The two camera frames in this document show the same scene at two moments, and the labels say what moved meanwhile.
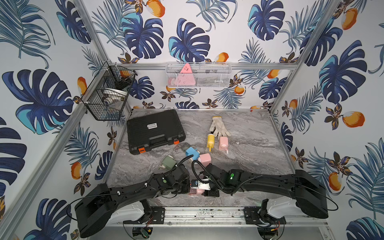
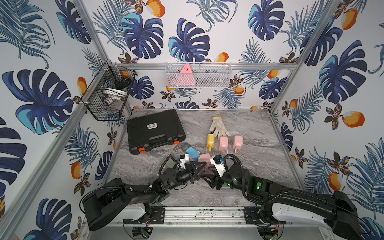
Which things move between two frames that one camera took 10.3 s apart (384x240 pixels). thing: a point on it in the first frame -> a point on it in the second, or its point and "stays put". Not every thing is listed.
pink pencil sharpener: (195, 190) -> (238, 142)
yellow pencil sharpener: (210, 142) stays put
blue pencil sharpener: (191, 151) stays put
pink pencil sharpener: (223, 143) stays put
